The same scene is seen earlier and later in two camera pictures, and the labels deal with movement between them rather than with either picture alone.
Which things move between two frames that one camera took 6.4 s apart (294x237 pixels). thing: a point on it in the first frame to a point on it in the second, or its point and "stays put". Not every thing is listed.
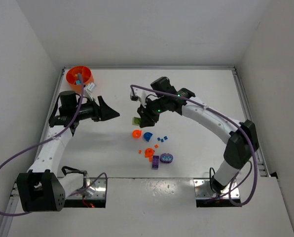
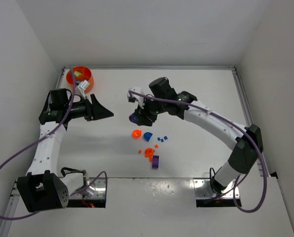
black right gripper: (148, 113) stays put
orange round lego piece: (136, 134) stays put
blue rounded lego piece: (147, 136) stays put
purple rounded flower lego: (165, 158) to (133, 118)
